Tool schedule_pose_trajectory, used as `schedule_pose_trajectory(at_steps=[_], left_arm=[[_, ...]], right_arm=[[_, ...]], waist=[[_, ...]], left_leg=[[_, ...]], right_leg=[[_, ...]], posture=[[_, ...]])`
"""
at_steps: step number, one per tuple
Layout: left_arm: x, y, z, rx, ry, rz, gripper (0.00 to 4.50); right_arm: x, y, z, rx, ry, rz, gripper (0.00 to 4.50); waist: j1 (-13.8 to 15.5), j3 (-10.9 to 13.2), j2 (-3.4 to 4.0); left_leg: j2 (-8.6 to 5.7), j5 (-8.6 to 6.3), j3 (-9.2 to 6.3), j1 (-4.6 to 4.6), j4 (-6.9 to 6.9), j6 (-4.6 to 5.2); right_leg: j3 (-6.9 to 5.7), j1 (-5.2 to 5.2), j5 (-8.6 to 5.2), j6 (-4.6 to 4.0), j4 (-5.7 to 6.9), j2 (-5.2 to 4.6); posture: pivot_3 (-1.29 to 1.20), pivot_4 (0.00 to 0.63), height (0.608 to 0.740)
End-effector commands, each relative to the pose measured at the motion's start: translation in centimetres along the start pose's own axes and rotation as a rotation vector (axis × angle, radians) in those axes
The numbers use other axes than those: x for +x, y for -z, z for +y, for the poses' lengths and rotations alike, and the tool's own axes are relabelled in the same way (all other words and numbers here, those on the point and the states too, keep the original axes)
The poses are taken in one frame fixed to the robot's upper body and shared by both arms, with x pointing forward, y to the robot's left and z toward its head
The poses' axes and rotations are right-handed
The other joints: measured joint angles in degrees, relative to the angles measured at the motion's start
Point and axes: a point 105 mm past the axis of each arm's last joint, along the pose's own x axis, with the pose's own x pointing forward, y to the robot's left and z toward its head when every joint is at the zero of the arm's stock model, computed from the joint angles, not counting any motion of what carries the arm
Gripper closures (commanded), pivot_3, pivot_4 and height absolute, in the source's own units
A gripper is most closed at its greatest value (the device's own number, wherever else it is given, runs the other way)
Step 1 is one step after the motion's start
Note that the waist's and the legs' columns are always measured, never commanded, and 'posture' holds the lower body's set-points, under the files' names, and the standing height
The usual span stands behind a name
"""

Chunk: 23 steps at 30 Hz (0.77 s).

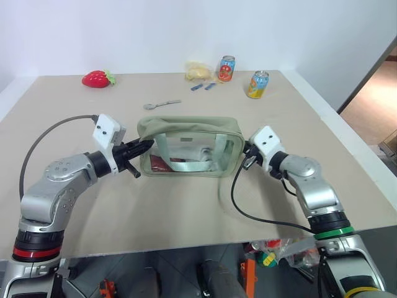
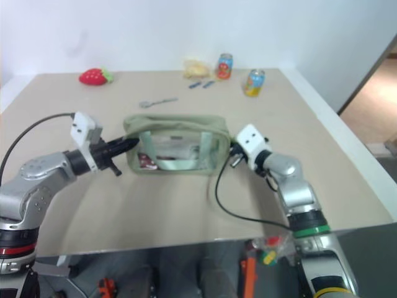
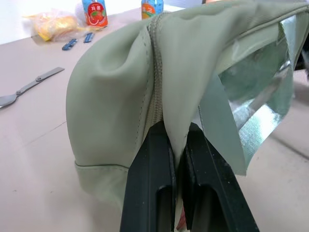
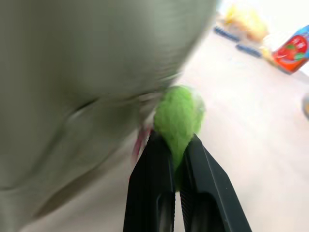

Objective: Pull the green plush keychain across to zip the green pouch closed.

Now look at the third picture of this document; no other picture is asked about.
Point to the grey folding metal spoon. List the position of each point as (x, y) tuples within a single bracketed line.
[(29, 85)]

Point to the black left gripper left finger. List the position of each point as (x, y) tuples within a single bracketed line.
[(144, 183)]

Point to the clear bag of yellow snacks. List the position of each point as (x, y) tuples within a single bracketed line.
[(53, 24)]

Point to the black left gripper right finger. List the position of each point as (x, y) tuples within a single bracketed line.
[(217, 193)]

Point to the green fabric zip pouch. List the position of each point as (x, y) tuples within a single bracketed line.
[(113, 96)]

